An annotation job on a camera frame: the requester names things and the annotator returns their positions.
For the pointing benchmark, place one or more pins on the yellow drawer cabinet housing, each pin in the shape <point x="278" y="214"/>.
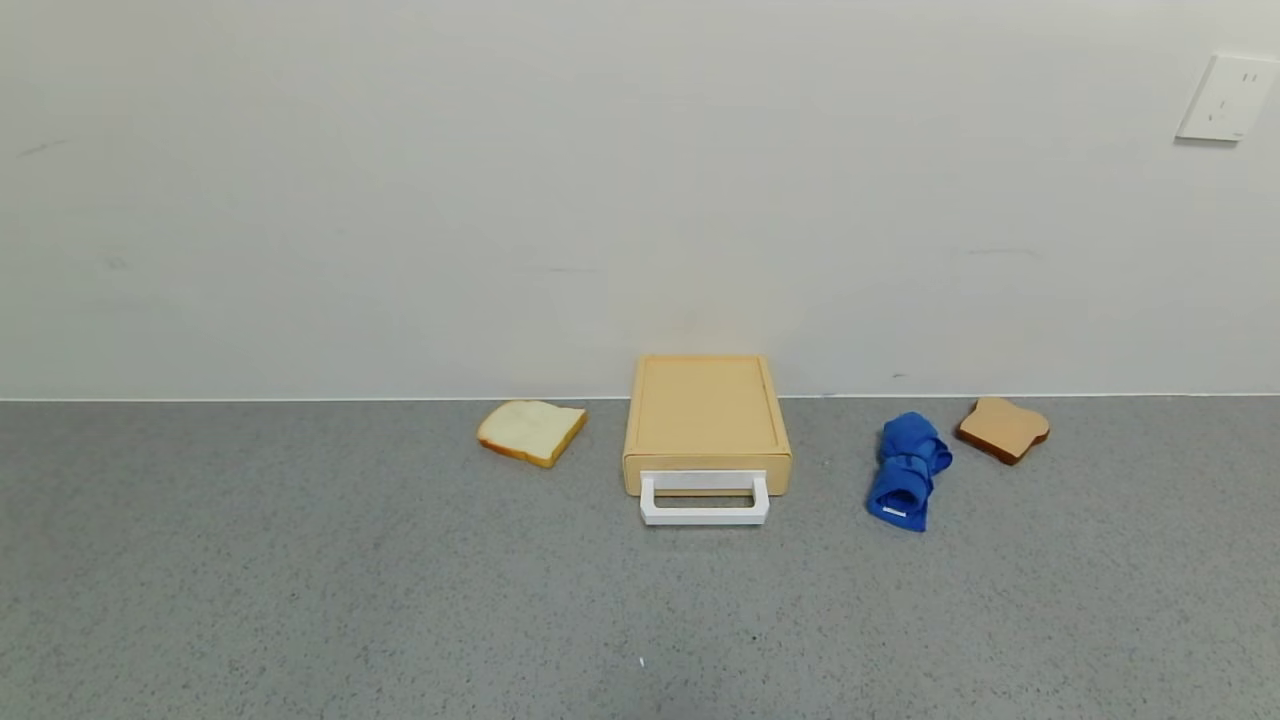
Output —
<point x="705" y="405"/>

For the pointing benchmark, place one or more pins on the white bread slice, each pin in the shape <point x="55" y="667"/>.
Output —
<point x="528" y="428"/>

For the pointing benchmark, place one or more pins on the blue rolled cloth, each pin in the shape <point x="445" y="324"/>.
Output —
<point x="908" y="470"/>

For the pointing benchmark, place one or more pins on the brown toast slice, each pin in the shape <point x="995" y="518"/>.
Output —
<point x="1003" y="427"/>

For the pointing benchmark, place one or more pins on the white wall socket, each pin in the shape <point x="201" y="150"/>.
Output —
<point x="1228" y="98"/>

